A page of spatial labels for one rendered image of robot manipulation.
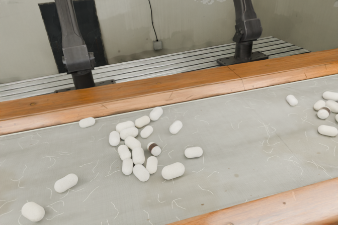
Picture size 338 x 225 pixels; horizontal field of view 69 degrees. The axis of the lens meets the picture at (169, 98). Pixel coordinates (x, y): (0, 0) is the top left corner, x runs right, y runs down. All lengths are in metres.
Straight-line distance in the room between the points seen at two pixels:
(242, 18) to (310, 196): 0.68
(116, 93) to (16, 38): 1.93
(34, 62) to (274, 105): 2.21
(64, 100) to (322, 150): 0.55
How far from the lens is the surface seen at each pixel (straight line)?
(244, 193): 0.41
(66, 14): 0.81
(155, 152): 0.44
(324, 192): 0.41
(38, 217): 0.41
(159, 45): 2.54
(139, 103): 0.58
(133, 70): 0.96
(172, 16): 2.56
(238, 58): 0.99
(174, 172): 0.40
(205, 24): 2.73
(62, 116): 0.60
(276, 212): 0.37
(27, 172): 0.51
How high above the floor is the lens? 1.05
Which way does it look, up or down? 31 degrees down
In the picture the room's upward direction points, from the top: 4 degrees counter-clockwise
